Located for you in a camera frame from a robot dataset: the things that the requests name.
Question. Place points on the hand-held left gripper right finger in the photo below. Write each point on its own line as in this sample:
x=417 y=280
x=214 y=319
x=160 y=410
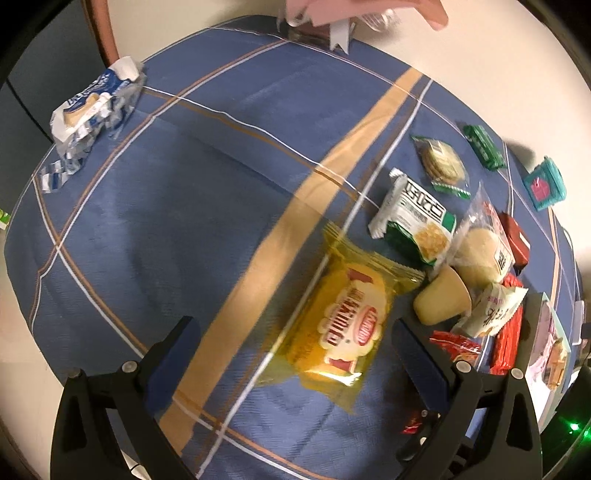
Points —
x=415 y=360

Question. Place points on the light green cardboard box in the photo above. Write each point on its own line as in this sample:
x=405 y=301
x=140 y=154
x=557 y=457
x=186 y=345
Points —
x=564 y=330

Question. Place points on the small red candy wrapper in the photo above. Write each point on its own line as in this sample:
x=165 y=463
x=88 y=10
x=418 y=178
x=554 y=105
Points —
x=412 y=423

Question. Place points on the yellow cake packet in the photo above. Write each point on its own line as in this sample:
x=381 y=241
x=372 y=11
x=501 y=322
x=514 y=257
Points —
x=341 y=318

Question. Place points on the pink flower bouquet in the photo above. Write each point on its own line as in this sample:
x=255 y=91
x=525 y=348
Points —
x=323 y=9

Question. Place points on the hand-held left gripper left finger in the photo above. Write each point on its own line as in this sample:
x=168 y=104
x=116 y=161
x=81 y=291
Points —
x=171 y=364

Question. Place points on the cream pudding cup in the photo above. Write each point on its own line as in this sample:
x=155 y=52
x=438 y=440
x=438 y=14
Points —
x=438 y=297

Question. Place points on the red snack packet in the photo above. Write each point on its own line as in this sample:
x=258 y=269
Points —
x=455 y=346
x=505 y=346

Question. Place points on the orange snack packet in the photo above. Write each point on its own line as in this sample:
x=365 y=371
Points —
x=557 y=364

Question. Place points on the white green cracker packet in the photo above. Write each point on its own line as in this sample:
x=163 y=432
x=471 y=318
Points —
x=415 y=212

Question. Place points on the teal toy box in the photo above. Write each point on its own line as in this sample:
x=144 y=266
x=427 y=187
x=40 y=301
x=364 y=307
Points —
x=545 y=184

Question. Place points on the blue white biscuit packet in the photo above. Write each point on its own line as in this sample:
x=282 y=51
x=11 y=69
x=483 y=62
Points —
x=87 y=106

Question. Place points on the clear cracker packet green ends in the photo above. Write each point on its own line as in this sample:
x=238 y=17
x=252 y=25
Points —
x=443 y=161

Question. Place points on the red paper box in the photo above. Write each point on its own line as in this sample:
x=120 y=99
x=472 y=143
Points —
x=515 y=235

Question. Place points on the clear round bun packet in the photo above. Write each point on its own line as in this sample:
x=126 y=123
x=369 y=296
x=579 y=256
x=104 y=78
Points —
x=480 y=254

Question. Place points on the green snack packet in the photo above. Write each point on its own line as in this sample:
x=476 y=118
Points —
x=482 y=145

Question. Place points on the brown wooden post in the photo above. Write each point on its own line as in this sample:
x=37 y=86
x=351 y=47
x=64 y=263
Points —
x=101 y=32

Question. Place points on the pink snack packet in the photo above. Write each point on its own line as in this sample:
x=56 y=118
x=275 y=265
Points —
x=542 y=337

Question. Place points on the white snack packet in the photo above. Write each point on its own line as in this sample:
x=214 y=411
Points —
x=489 y=309

